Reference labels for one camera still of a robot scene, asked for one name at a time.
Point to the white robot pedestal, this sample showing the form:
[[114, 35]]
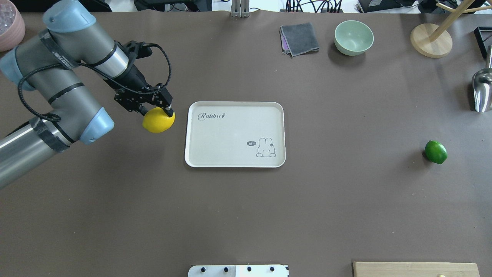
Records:
[[248, 270]]

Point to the wine glass rack tray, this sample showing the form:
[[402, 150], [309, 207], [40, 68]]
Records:
[[482, 34]]

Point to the grey folded cloth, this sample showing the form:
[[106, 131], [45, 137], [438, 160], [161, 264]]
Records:
[[298, 39]]

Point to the wooden mug tree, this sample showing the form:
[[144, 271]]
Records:
[[434, 41]]

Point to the pink bowl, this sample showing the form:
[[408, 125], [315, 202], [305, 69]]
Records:
[[12, 26]]

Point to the metal scoop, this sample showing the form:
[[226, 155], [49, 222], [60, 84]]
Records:
[[482, 85]]

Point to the green lime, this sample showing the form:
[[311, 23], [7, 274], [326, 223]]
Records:
[[435, 152]]

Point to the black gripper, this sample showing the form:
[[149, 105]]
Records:
[[132, 79]]

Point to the aluminium frame post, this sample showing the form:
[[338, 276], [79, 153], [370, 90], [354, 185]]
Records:
[[240, 8]]

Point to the yellow lemon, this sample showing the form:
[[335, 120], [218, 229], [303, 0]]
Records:
[[157, 121]]

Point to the bamboo cutting board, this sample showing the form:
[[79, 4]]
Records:
[[415, 269]]

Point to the green bowl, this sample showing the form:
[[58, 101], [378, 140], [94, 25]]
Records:
[[353, 38]]

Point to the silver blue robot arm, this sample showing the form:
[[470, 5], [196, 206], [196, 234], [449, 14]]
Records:
[[64, 110]]

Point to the white rabbit tray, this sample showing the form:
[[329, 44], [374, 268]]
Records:
[[226, 134]]

